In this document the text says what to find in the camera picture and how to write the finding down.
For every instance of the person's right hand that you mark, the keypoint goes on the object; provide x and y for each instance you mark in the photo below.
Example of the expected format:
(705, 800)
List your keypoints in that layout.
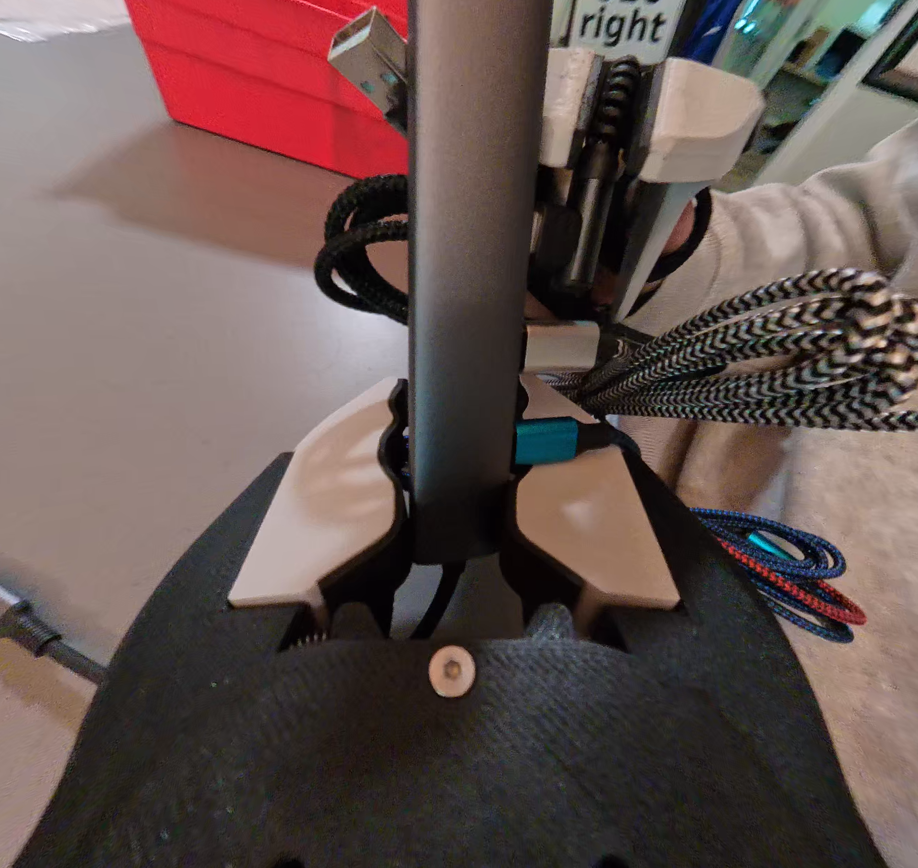
(683, 233)

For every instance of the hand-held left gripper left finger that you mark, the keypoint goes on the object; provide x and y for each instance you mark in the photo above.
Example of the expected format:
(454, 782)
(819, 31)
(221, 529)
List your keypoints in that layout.
(315, 509)

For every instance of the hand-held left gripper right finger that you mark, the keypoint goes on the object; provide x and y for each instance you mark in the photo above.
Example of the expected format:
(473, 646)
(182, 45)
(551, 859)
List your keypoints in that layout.
(602, 531)

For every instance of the dark grey usb hub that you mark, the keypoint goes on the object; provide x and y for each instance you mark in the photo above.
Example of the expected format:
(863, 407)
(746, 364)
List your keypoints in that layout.
(473, 237)

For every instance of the person's right forearm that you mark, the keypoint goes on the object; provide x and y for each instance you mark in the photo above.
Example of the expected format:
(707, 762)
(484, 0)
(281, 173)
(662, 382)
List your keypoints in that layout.
(803, 237)

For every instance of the grey desk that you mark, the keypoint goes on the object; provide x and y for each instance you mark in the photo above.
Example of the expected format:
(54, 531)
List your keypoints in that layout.
(158, 351)

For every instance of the red plastic bin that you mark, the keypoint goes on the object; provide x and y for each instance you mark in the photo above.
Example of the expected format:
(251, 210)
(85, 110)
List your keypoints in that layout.
(272, 64)

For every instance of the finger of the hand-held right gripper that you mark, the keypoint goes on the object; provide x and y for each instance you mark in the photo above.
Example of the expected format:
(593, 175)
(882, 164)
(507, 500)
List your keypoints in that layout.
(703, 118)
(566, 107)

